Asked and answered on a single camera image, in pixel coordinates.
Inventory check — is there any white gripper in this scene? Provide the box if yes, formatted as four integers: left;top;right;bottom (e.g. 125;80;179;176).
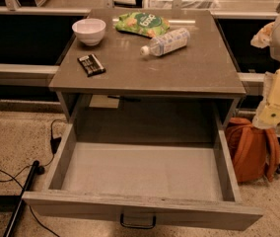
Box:
251;64;280;130

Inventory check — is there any black rxbar chocolate bar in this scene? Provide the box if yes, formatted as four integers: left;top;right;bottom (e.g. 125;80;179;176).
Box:
78;54;105;77

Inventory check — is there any open grey top drawer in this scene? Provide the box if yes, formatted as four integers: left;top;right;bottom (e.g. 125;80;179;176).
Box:
23;122;262;230

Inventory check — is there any orange backpack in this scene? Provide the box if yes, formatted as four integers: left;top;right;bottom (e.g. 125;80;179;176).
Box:
225;118;280;183

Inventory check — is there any clear plastic water bottle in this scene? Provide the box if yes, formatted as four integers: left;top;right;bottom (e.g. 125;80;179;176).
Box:
140;28;190;56

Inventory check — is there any grey wooden cabinet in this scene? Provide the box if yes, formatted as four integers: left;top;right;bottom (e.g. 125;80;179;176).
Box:
50;9;245;144

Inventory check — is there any green chip bag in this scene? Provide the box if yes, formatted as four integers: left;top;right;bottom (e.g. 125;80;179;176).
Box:
115;12;170;39

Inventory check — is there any white paper under tabletop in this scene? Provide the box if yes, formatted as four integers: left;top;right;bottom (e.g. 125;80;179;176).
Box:
89;95;119;109

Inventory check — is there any white bowl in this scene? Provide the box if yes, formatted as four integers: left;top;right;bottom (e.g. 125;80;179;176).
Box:
72;18;106;46

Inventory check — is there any black pole on floor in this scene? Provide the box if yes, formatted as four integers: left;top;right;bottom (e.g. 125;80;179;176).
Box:
3;160;39;237

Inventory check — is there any metal railing frame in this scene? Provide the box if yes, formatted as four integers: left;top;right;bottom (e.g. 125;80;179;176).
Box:
0;0;280;87

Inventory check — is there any black drawer handle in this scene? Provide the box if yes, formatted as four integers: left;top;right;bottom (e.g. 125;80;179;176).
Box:
119;213;157;230

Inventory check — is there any black power cable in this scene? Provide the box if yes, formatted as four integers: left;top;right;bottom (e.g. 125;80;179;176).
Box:
0;118;68;237

